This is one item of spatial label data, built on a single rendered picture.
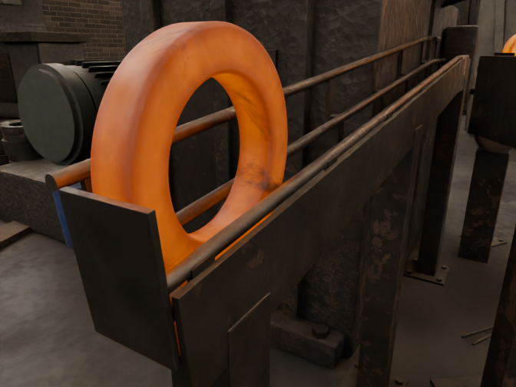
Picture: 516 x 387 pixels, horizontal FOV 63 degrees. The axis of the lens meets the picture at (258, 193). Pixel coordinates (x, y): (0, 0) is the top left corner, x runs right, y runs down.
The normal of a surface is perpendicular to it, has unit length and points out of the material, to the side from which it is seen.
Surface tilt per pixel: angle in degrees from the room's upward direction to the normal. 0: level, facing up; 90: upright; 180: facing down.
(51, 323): 0
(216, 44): 90
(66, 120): 90
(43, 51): 90
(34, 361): 0
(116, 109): 62
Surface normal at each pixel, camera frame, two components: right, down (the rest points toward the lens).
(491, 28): -0.71, 0.23
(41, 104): -0.52, 0.28
